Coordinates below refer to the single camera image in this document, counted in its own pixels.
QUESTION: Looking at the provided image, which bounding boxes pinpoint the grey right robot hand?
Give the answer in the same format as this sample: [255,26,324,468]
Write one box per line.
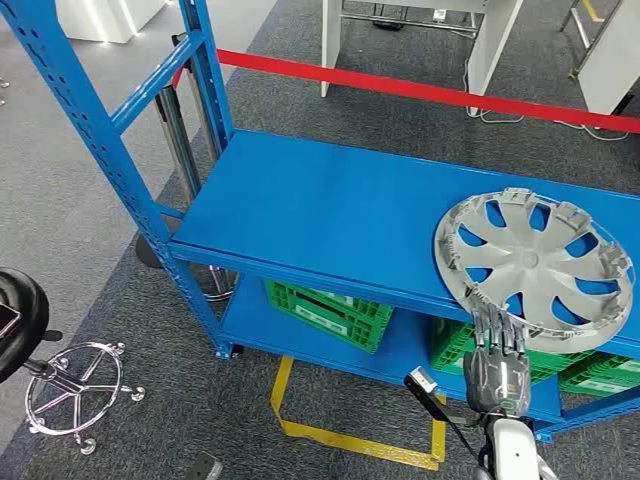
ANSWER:
[463,304,532,419]

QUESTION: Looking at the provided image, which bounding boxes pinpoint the silver plastic hubcap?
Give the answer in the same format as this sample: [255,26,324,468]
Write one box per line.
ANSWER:
[433,188,635,354]

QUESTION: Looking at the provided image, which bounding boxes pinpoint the blue metal shelf rack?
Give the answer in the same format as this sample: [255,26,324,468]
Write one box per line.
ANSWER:
[0,0,640,444]

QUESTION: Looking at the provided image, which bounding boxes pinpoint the red barrier belt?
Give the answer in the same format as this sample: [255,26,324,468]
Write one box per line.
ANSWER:
[171,48,640,135]

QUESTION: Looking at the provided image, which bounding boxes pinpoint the white furniture panel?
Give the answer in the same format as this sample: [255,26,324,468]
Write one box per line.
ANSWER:
[577,0,640,115]

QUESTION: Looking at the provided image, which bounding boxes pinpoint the black round stool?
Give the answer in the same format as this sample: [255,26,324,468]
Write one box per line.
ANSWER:
[0,266,146,456]

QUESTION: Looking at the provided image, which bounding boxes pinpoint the white plinth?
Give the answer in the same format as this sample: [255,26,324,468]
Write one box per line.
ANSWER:
[54,0,168,46]

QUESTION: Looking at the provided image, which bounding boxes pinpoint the dark smartphone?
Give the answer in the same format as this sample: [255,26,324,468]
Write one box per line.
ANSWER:
[0,303,22,339]

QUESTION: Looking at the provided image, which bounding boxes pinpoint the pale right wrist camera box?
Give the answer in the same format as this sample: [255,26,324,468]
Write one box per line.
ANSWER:
[404,366,441,402]

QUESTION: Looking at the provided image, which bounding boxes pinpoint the yellow floor tape frame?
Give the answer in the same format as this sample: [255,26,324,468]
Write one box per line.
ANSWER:
[269,356,447,473]

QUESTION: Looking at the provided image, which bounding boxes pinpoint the white floor cable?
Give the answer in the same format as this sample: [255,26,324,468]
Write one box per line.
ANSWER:
[462,58,631,143]

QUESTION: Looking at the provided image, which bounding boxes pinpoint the metal frame bars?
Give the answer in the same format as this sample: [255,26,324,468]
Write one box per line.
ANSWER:
[559,0,626,81]

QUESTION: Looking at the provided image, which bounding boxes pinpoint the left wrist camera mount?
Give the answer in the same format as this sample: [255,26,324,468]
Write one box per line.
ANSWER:
[186,451,223,480]

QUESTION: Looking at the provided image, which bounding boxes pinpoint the chrome stanchion post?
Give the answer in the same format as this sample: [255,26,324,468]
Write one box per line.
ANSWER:
[171,33,222,162]
[153,84,238,303]

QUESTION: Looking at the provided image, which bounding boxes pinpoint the black post with flat base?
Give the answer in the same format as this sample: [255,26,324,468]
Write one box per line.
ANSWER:
[136,233,166,270]

